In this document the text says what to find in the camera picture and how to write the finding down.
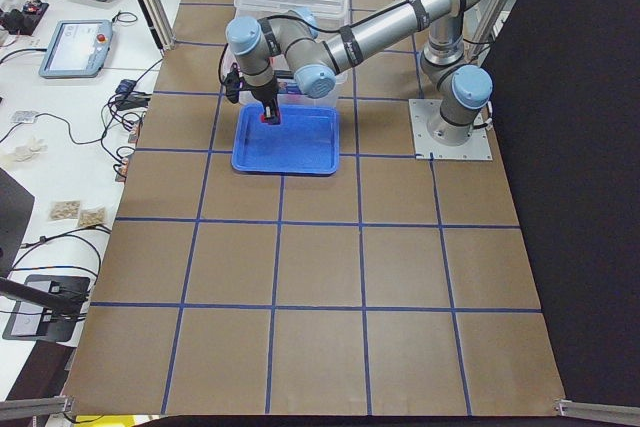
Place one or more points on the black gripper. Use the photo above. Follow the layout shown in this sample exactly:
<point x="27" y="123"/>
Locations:
<point x="263" y="93"/>

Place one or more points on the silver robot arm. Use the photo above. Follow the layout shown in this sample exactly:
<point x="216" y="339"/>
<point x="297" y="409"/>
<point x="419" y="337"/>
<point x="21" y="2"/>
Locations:
<point x="465" y="88"/>

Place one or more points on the clear plastic storage box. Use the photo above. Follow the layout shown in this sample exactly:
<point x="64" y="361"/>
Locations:
<point x="335" y="87"/>

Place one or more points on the blue plastic tray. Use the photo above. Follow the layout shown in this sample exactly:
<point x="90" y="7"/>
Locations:
<point x="305" y="142"/>

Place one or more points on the blue usb hub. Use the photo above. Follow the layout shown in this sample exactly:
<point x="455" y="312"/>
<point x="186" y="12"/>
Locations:
<point x="126" y="87"/>

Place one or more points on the near teach pendant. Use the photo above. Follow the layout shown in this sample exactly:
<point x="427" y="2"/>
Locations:
<point x="78" y="49"/>

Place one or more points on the bag of small parts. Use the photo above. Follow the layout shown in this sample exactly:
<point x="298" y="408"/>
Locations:
<point x="64" y="210"/>

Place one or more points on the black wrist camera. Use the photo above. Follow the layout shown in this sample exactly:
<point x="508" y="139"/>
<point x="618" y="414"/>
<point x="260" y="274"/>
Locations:
<point x="233" y="84"/>

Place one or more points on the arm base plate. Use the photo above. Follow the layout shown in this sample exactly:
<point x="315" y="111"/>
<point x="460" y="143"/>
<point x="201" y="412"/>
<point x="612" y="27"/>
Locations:
<point x="436" y="139"/>

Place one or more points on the black camera stand base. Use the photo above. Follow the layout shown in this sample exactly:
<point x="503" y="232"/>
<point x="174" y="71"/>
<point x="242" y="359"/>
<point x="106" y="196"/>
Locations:
<point x="47" y="307"/>

